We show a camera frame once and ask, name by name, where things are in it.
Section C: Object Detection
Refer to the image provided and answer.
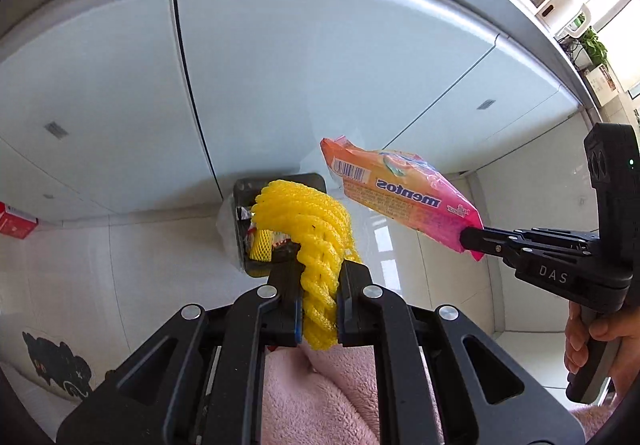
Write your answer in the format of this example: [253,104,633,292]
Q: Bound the green potted plant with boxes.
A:
[575,26,612,72]

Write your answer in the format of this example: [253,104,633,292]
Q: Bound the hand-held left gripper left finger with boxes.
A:
[56,259,306,445]

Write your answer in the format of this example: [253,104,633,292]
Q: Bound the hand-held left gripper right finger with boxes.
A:
[336,259,586,445]

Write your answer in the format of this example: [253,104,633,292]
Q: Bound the white kitchen appliance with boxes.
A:
[536,0,594,32]

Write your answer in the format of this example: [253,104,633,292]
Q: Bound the red cardboard box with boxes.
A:
[0,201,39,240]

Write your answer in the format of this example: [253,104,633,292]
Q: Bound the white cabinet door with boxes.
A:
[0,0,223,216]
[384,37,585,176]
[172,0,500,200]

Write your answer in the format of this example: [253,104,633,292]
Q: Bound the dark grey waste bin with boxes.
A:
[232,173,328,278]

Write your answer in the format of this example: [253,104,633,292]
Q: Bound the person's right hand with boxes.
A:
[564,300,640,376]

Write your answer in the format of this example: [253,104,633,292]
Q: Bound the pink candy packet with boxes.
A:
[320,135,486,262]

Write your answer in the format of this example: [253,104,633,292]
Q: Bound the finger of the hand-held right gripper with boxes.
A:
[461,243,526,272]
[459,225,601,252]

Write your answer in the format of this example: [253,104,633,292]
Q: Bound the silver snack wrapper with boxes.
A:
[236,205,257,237]

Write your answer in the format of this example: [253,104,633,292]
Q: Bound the black cartoon floor sticker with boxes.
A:
[21,330,94,401]

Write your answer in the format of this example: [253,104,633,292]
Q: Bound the yellow foam fruit net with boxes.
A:
[250,179,363,352]
[250,225,275,262]

